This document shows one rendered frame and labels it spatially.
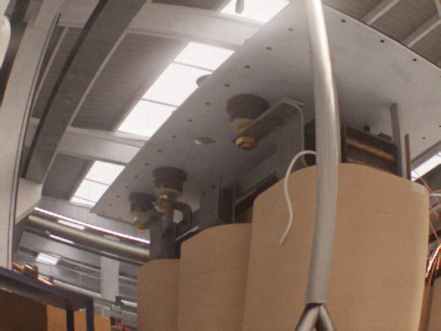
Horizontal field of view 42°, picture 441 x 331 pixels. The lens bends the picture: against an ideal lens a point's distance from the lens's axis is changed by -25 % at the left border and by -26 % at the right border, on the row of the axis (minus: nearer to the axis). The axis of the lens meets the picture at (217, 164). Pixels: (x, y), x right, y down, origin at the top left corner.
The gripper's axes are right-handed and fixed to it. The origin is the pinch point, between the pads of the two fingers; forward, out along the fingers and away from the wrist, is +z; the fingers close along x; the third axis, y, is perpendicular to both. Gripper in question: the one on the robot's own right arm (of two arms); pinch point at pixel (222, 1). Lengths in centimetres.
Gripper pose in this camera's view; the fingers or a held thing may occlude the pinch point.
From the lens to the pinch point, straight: 164.8
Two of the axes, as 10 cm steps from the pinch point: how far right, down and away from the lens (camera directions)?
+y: 3.8, -3.4, -8.6
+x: 9.2, 2.0, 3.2
